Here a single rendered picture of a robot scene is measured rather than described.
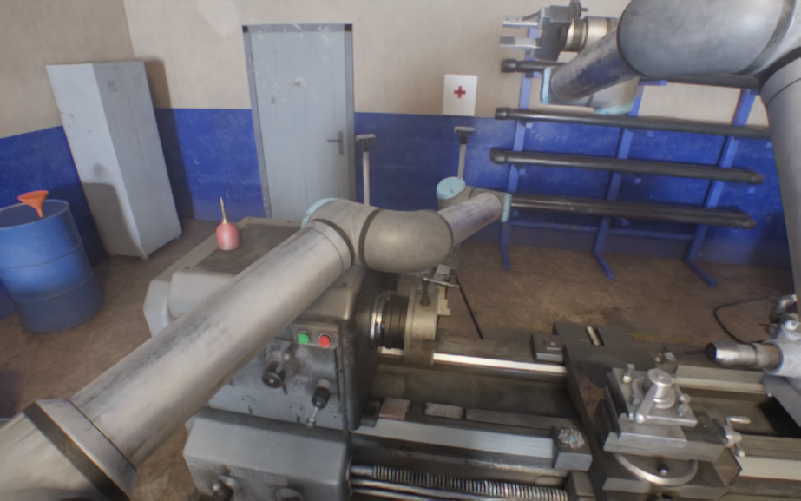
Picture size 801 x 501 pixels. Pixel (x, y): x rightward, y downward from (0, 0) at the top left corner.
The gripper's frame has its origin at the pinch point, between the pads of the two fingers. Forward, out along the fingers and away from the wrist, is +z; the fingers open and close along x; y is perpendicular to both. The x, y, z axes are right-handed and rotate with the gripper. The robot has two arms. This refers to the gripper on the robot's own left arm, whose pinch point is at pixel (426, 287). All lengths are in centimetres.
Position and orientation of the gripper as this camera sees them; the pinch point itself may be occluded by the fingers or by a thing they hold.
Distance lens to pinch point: 118.3
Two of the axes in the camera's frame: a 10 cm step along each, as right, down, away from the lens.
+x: 9.3, 2.5, -2.7
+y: -0.5, -6.6, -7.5
